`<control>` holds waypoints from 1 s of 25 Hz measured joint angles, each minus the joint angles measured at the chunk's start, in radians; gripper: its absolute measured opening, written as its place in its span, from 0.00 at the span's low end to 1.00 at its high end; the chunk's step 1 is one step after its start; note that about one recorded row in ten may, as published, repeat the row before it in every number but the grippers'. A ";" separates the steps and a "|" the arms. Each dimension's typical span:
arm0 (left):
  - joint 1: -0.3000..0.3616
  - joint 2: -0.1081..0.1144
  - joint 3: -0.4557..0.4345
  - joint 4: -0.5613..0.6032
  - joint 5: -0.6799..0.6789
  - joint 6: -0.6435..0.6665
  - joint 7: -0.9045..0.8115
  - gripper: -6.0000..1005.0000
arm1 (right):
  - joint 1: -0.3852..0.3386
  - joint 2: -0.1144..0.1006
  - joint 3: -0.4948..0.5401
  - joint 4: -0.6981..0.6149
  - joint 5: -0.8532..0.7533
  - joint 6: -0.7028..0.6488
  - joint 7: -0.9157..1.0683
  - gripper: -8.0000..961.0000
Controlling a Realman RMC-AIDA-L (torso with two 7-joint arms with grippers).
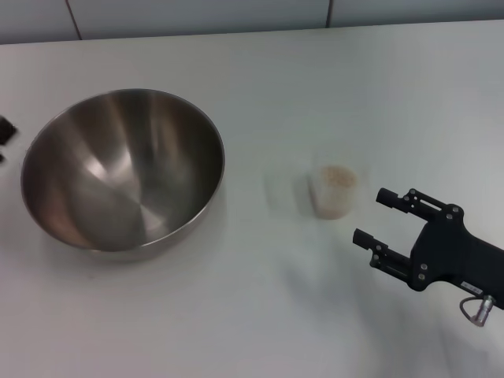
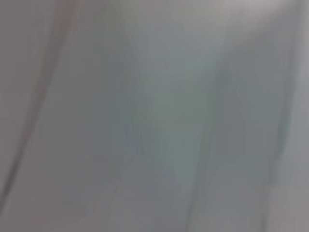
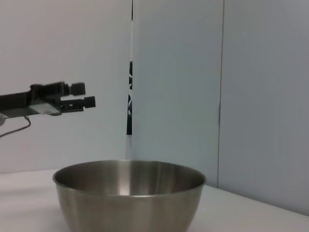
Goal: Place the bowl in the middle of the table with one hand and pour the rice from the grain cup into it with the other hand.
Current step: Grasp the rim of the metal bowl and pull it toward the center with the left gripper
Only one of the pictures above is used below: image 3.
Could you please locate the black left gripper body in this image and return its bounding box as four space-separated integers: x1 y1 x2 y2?
0 81 71 119

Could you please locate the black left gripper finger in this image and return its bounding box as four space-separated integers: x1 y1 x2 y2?
59 96 96 113
69 82 86 96

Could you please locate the stainless steel mixing bowl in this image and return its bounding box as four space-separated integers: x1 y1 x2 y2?
52 159 207 232

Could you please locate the left gripper grey cable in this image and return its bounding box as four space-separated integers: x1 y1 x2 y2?
0 116 31 139

